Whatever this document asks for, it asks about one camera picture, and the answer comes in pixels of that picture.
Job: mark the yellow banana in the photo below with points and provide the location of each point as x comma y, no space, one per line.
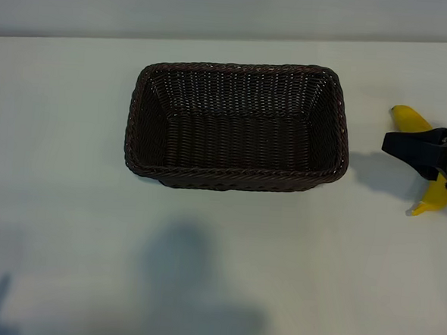
408,118

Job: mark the dark brown woven basket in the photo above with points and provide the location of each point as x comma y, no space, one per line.
240,138

